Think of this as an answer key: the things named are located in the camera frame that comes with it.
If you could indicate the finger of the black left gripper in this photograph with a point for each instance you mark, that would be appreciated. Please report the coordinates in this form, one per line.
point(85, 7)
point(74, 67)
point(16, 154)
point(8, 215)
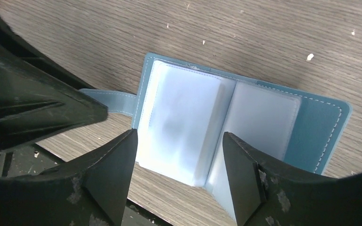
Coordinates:
point(34, 105)

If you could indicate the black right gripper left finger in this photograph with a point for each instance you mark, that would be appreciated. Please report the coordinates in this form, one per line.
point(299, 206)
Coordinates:
point(90, 190)

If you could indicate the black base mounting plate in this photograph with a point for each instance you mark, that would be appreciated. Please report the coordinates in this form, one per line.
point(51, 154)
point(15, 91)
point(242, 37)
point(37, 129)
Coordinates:
point(34, 159)

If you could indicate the blue card holder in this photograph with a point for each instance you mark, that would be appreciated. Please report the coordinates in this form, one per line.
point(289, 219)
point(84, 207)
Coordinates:
point(182, 110)

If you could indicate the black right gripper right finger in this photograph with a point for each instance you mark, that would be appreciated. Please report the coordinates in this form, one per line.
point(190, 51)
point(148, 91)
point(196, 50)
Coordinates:
point(268, 192)

